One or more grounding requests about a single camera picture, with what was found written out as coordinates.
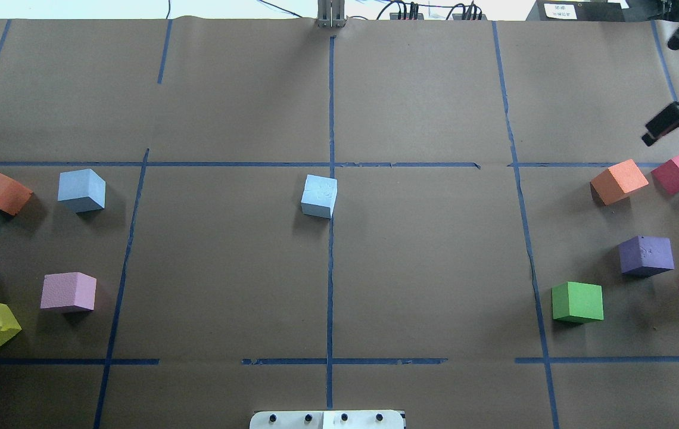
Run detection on orange foam block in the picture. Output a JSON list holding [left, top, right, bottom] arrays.
[[0, 173, 33, 216], [590, 158, 648, 206]]

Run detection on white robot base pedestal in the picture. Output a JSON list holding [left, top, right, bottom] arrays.
[[249, 409, 407, 428]]

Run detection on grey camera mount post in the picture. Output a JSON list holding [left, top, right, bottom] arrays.
[[316, 0, 347, 28]]

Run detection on orange foam block right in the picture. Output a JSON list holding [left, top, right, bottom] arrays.
[[590, 158, 648, 206]]

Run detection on green foam block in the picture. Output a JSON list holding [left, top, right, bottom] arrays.
[[551, 281, 605, 324]]

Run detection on pink foam block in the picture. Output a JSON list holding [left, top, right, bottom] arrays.
[[39, 272, 97, 313]]

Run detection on black box with label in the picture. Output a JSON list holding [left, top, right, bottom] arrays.
[[525, 1, 625, 22]]

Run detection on brown paper table cover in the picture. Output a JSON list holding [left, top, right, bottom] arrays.
[[0, 17, 679, 428]]

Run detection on orange foam block left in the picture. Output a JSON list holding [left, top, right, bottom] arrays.
[[0, 173, 33, 216]]

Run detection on purple foam block right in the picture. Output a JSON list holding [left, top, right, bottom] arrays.
[[617, 235, 675, 278]]

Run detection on light blue foam block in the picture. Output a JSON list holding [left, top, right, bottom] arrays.
[[301, 175, 338, 218]]

